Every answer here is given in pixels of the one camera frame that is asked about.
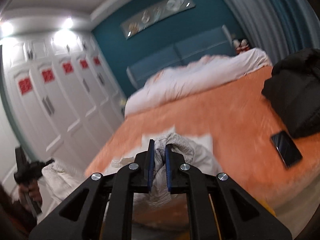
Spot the white quilted jacket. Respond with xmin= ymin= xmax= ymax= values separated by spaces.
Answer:
xmin=41 ymin=132 xmax=223 ymax=230

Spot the person's left hand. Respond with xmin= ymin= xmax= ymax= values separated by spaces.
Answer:
xmin=18 ymin=179 xmax=42 ymax=208

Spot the white wardrobe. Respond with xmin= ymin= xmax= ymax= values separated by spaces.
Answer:
xmin=1 ymin=30 xmax=124 ymax=171

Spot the orange bed blanket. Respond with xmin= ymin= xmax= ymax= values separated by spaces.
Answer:
xmin=84 ymin=65 xmax=320 ymax=230

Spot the pink white duvet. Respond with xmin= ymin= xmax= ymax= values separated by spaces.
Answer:
xmin=125 ymin=48 xmax=272 ymax=117

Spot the black smartphone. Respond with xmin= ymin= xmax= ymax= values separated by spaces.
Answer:
xmin=271 ymin=131 xmax=303 ymax=169

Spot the blue upholstered headboard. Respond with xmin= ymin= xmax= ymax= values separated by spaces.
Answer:
xmin=126 ymin=25 xmax=236 ymax=90

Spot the black jacket on bed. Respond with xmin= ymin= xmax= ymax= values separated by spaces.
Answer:
xmin=261 ymin=48 xmax=319 ymax=138

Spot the plush toy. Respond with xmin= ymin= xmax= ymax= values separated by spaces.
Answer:
xmin=232 ymin=39 xmax=250 ymax=55

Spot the wall picture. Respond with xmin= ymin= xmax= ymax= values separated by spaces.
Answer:
xmin=120 ymin=0 xmax=196 ymax=40

